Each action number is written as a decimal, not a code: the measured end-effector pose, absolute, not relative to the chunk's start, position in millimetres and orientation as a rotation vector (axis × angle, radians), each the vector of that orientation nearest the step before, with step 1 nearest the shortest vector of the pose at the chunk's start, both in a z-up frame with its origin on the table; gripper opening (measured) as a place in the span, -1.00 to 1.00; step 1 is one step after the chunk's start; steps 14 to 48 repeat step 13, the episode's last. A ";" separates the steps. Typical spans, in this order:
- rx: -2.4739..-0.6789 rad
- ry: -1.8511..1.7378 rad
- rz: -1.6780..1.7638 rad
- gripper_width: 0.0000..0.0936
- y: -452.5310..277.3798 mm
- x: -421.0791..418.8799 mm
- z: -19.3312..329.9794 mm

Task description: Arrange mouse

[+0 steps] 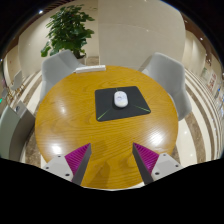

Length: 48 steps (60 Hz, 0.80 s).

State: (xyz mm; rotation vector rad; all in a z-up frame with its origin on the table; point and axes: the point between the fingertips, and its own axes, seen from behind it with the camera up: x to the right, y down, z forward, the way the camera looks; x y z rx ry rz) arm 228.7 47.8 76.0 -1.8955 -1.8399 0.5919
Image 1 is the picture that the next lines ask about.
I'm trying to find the black mouse pad green lines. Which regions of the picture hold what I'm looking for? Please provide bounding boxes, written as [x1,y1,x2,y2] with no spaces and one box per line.
[94,85,152,123]

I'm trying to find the light grey shell chair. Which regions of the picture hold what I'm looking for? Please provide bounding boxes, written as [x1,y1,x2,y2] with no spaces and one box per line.
[38,49,85,103]
[137,51,194,122]

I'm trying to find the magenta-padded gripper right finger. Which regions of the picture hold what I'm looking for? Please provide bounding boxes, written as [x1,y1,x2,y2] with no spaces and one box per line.
[131,142,184,186]

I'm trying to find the white cartoon-print computer mouse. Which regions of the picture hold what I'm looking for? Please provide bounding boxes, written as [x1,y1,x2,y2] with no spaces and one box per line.
[113,90,130,109]

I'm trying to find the white power strip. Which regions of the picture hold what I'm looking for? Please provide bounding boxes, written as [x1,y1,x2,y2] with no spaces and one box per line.
[73,64,107,75]

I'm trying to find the green potted plant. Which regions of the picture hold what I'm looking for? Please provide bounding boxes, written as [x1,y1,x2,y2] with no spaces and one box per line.
[40,4,96,61]

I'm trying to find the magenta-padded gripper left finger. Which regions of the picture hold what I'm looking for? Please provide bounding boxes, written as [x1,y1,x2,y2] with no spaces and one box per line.
[41,142,93,186]

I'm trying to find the grey green lounge chair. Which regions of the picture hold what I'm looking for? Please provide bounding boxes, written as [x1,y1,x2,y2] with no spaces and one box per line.
[0,100,36,161]

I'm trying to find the small grey chair wooden legs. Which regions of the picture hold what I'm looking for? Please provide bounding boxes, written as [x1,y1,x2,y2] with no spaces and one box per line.
[9,69,25,93]

